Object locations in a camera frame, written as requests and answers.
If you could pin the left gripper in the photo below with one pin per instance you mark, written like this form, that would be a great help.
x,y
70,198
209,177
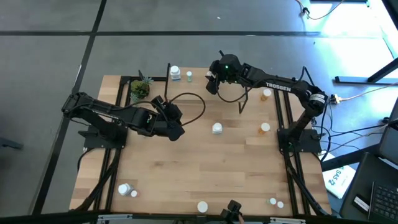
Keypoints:
x,y
161,121

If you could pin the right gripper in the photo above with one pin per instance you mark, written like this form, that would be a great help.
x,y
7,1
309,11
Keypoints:
x,y
230,70

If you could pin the small green pill bottle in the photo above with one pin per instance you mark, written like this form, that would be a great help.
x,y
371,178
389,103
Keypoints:
x,y
189,74

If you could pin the white bottle blue label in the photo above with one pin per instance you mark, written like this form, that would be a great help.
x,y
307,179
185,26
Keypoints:
x,y
175,71

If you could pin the orange pill bottle white cap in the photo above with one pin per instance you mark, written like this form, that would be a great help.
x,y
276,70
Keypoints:
x,y
202,206
266,92
265,126

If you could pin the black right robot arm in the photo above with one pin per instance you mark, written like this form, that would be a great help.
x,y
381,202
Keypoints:
x,y
298,88

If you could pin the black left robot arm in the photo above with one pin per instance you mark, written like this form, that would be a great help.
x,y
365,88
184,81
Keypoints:
x,y
118,113

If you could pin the white medicine bottle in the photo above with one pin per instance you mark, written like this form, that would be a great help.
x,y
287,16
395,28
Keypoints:
x,y
217,127

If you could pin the small bottles front right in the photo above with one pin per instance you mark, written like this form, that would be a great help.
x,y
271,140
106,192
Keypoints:
x,y
272,201

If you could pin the potted succulent plant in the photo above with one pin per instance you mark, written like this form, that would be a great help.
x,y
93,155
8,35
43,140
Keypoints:
x,y
140,89

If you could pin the large translucent white bottle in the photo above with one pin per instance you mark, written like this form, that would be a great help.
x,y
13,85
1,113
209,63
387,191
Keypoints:
x,y
123,188

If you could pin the yellow power plug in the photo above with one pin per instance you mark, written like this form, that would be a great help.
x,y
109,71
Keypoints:
x,y
335,99

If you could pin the black desk foot bar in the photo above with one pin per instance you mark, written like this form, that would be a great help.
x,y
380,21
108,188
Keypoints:
x,y
351,80
342,161

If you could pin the white box with blue print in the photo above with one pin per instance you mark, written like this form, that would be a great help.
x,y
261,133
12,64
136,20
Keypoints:
x,y
339,180

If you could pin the grey chair foot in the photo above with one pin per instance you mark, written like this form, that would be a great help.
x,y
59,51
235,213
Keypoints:
x,y
9,143

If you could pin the dark grey side table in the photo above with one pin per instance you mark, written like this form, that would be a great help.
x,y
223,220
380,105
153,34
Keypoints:
x,y
363,174

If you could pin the dark grey screen panel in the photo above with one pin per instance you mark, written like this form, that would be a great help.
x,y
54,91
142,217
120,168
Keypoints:
x,y
390,140

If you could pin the black box white label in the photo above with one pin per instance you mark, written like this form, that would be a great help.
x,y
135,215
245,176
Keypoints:
x,y
360,203

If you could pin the black keyboard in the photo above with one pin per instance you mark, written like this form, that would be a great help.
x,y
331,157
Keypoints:
x,y
385,202

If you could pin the wooden shelf black frame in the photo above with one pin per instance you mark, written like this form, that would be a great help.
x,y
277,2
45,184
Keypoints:
x,y
192,90

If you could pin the black aluminium table frame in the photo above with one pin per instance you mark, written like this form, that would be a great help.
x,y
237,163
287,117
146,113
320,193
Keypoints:
x,y
267,80

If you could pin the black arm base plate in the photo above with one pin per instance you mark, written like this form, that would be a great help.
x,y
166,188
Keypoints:
x,y
311,143
93,142

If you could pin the silver metal bracket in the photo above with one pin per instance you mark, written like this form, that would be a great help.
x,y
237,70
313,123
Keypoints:
x,y
287,220
115,216

